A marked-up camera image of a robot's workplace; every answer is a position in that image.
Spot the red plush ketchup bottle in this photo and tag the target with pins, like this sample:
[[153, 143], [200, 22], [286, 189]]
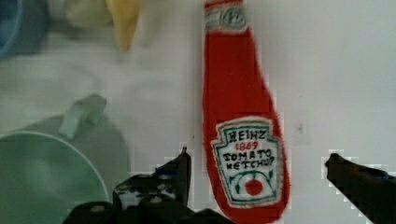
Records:
[[245, 154]]

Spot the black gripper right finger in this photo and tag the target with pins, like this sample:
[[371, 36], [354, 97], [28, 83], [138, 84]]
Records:
[[371, 190]]

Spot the yellow plush banana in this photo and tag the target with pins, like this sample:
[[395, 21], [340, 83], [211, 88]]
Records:
[[125, 14]]

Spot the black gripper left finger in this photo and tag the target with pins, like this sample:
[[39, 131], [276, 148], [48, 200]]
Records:
[[158, 198]]

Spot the green mug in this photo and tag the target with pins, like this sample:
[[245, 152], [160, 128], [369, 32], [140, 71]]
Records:
[[56, 164]]

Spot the blue bowl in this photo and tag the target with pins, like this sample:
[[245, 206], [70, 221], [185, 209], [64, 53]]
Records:
[[10, 16]]

